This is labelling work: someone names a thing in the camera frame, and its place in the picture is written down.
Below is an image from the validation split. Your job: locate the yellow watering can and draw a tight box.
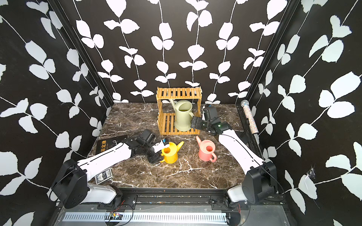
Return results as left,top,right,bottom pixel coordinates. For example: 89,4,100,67
160,141,184,164

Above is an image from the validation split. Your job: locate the green watering can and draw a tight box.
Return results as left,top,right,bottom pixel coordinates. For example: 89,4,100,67
169,99,194,132

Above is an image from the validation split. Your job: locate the wooden slatted two-tier shelf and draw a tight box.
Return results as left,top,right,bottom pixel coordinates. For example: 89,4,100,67
156,87,202,135

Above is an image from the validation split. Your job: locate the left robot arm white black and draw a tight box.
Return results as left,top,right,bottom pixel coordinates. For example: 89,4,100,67
51,137,169,209

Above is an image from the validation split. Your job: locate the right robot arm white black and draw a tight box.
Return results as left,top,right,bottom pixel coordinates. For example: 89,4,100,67
191,116,279,204

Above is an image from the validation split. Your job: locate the pink watering can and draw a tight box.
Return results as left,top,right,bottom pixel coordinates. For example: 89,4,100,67
196,136,217,163

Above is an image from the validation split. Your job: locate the black book yellow title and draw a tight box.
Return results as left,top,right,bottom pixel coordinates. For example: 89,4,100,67
95,135,128,155

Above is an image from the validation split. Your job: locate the sprinkle-patterned microphone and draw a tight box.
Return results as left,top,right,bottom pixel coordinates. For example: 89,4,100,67
240,100,259,134

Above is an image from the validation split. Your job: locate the playing card deck box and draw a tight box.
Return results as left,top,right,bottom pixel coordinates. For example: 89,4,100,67
95,168,113,185

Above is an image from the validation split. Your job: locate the small green circuit board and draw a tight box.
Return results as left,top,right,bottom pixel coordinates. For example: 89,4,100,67
109,213,123,221

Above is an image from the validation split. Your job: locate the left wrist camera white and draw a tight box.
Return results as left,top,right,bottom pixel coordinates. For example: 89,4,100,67
152,138,170,153

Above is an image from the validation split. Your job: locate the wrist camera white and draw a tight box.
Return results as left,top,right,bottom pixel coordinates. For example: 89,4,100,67
203,105,218,121
152,138,170,153

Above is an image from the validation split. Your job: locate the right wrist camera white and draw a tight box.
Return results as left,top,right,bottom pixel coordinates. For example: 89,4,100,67
203,105,218,121

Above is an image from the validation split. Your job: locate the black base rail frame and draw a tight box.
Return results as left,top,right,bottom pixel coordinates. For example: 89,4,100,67
111,185,288,212

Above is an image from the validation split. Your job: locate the white perforated rail strip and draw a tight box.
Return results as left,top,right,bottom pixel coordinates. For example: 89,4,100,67
61,212,227,224

